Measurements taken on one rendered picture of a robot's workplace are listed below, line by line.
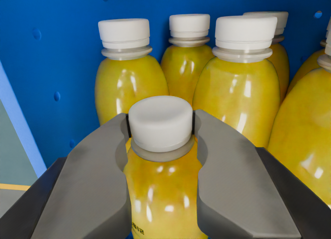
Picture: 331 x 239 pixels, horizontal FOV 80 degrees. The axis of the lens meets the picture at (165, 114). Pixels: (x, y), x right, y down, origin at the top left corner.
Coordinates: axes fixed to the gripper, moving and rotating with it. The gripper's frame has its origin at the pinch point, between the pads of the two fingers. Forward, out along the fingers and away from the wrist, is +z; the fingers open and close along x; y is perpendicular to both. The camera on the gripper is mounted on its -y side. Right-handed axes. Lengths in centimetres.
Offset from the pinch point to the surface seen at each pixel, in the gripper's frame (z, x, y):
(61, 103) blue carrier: 3.0, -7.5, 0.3
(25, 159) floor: 110, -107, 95
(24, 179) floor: 110, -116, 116
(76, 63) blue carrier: 5.7, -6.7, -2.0
